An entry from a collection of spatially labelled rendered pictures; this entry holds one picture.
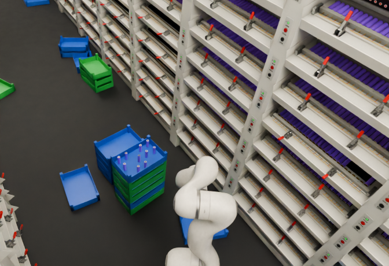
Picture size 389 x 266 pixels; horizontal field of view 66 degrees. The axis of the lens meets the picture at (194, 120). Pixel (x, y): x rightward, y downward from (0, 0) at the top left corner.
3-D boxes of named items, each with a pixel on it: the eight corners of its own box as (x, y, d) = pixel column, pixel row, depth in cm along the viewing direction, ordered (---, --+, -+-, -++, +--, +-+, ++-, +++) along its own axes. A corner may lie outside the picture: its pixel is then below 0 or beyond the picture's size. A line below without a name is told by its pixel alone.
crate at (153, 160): (129, 184, 182) (128, 176, 177) (110, 163, 192) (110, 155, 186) (167, 160, 199) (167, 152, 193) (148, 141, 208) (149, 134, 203)
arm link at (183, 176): (178, 183, 124) (175, 191, 152) (215, 181, 125) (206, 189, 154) (176, 162, 126) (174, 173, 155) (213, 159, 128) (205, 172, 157)
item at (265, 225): (296, 271, 184) (300, 268, 173) (232, 198, 216) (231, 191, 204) (319, 250, 189) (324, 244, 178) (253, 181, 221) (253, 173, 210)
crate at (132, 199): (130, 204, 199) (129, 198, 193) (113, 184, 208) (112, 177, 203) (165, 180, 215) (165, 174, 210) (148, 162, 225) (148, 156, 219)
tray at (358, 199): (358, 209, 131) (366, 202, 123) (261, 124, 163) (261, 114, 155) (387, 181, 136) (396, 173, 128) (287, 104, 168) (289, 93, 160)
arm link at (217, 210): (182, 257, 137) (216, 259, 138) (180, 283, 127) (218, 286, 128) (194, 181, 108) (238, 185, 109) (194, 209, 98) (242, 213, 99)
